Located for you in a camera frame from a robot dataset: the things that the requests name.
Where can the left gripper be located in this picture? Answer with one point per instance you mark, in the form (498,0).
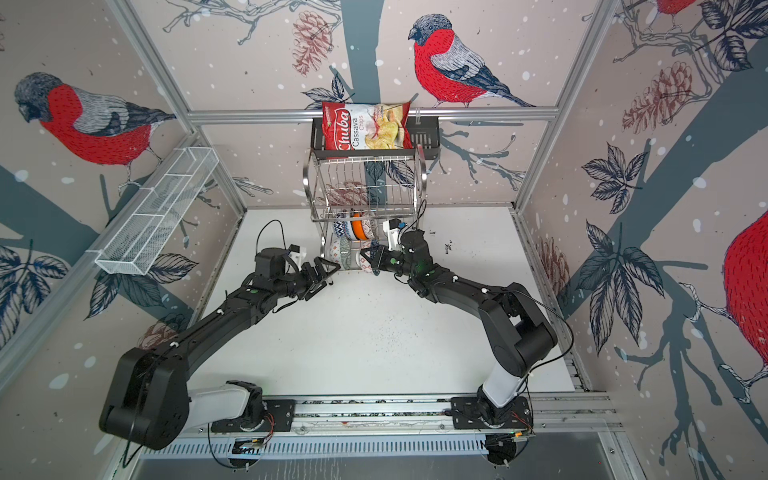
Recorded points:
(315,285)

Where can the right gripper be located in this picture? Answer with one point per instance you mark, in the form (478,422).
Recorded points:
(382,255)

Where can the orange plastic bowl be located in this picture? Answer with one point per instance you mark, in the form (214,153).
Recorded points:
(358,228)

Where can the stainless steel dish rack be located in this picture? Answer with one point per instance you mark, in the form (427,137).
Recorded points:
(379,188)

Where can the dark blue patterned bowl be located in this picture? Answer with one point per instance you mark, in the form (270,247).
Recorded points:
(362,264)

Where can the blue floral ceramic bowl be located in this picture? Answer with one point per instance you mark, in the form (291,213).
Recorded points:
(349,230)

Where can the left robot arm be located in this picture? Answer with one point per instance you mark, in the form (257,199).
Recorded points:
(148,402)

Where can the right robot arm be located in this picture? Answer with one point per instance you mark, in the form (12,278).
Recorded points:
(518,333)

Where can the red cassava chips bag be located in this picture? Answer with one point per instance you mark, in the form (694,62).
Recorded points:
(352,127)

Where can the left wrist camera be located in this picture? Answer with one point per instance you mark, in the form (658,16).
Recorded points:
(273,261)

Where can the black wall basket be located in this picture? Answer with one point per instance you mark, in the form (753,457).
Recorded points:
(423,131)

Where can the aluminium front rail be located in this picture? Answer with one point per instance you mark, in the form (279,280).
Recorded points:
(399,414)

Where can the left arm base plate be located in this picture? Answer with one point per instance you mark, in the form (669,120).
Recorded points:
(276,416)

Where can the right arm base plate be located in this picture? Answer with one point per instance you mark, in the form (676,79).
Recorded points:
(475,413)

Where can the white wire mesh shelf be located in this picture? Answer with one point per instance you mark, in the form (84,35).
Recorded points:
(141,238)

